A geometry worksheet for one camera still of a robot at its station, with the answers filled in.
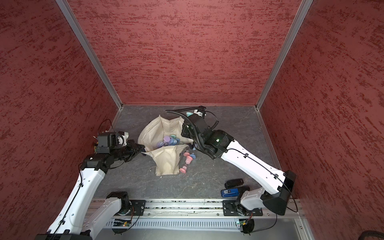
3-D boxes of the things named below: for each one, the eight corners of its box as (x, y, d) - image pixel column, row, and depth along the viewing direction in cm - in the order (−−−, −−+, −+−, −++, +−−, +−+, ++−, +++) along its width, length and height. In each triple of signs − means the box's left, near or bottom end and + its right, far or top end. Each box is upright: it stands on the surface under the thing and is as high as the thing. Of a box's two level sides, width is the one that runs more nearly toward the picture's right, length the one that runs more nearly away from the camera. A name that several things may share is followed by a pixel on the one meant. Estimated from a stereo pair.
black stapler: (225, 189, 83) (226, 187, 80) (223, 183, 85) (224, 181, 82) (242, 185, 84) (244, 183, 81) (240, 180, 86) (242, 177, 83)
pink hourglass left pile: (179, 170, 88) (179, 169, 86) (187, 156, 94) (187, 154, 92) (184, 173, 87) (184, 172, 85) (193, 159, 93) (193, 157, 91)
